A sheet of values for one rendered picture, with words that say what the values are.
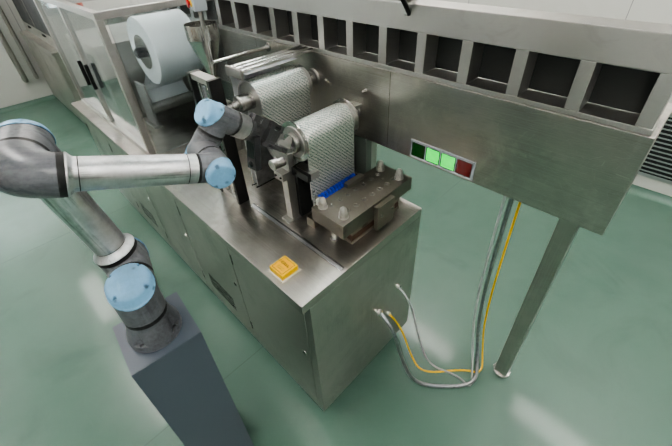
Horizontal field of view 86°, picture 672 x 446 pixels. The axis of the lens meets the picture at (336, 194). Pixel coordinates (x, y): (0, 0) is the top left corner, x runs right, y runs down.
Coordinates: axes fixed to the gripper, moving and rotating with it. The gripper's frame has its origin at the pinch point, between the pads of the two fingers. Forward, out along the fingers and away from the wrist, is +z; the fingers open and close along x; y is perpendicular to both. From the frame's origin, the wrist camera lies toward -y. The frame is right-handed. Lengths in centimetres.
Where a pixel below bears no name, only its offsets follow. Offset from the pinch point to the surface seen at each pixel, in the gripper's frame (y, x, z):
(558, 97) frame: 45, -66, 19
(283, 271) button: -36.9, -17.6, 3.6
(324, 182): -5.5, -5.8, 18.9
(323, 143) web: 7.8, -5.8, 9.0
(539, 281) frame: -5, -79, 73
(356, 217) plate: -10.8, -25.5, 18.5
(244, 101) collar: 9.5, 22.8, -7.3
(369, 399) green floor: -95, -40, 78
